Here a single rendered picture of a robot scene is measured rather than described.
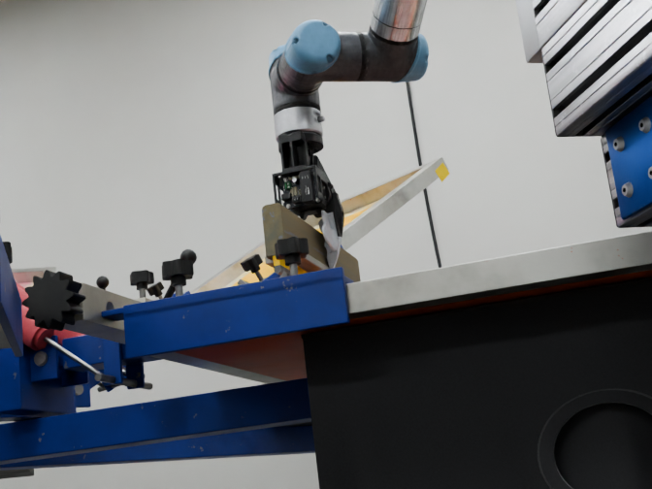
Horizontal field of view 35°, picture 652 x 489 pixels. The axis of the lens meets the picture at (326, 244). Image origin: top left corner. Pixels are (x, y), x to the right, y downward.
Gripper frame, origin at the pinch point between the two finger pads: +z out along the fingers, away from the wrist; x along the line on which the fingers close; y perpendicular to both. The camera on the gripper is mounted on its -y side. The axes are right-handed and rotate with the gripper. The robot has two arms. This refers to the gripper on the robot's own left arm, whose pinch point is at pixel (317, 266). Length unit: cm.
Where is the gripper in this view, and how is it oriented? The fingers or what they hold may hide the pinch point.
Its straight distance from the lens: 159.7
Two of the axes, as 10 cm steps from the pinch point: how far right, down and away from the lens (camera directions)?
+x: 9.5, -1.8, -2.7
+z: 1.1, 9.6, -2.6
